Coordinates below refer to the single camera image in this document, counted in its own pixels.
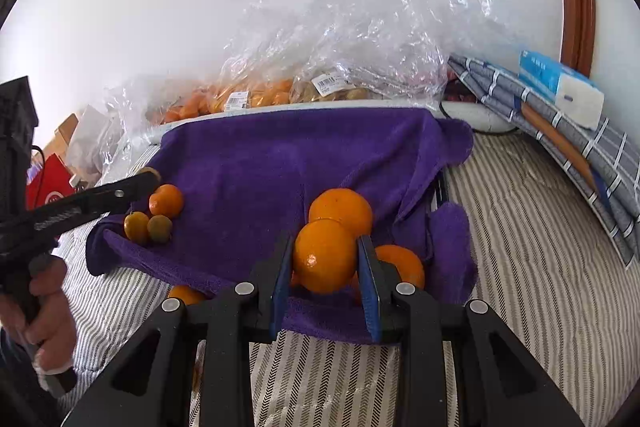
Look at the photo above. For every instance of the red paper bag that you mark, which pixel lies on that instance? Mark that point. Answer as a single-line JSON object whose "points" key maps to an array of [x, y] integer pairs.
{"points": [[47, 187]]}

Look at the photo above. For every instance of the blue white tissue pack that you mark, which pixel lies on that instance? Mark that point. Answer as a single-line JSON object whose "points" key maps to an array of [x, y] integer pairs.
{"points": [[560, 87]]}

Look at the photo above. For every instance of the empty clear plastic bag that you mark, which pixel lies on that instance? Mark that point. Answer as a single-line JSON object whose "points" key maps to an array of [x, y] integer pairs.
{"points": [[122, 132]]}

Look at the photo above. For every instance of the cardboard box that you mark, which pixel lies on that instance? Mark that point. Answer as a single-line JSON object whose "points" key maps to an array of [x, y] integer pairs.
{"points": [[62, 132]]}

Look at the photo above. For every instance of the clear bag of brown fruit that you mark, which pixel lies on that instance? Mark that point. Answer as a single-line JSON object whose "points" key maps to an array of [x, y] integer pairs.
{"points": [[350, 82]]}

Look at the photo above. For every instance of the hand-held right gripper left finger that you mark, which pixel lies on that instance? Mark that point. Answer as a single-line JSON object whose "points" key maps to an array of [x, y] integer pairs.
{"points": [[282, 287]]}

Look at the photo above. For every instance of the clear bag of oranges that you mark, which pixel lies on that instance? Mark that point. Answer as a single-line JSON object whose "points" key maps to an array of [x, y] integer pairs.
{"points": [[250, 94]]}

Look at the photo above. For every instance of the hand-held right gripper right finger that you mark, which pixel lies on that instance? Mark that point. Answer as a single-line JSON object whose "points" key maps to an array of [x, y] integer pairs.
{"points": [[370, 292]]}

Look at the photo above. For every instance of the purple towel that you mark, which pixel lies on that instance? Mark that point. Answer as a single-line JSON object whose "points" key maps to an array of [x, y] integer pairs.
{"points": [[250, 167]]}

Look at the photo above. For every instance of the person's left hand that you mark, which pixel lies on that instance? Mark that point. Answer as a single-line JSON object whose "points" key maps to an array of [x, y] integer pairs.
{"points": [[55, 307]]}

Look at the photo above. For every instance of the white plastic bag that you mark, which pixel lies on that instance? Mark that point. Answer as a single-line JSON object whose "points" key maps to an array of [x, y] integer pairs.
{"points": [[87, 137]]}

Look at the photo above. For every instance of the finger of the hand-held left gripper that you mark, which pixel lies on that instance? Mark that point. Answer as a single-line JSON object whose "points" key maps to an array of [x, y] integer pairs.
{"points": [[100, 202]]}

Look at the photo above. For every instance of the white round device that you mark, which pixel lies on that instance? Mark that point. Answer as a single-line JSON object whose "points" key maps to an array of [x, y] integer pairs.
{"points": [[470, 117]]}

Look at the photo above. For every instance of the blue checked folded cloth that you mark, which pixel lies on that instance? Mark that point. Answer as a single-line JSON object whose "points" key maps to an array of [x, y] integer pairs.
{"points": [[600, 167]]}

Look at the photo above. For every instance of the greenish small mandarin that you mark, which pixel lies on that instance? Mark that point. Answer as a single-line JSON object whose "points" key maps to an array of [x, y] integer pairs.
{"points": [[161, 229]]}

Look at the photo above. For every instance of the striped grey tablecloth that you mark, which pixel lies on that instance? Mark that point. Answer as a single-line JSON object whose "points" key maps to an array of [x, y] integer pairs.
{"points": [[525, 257]]}

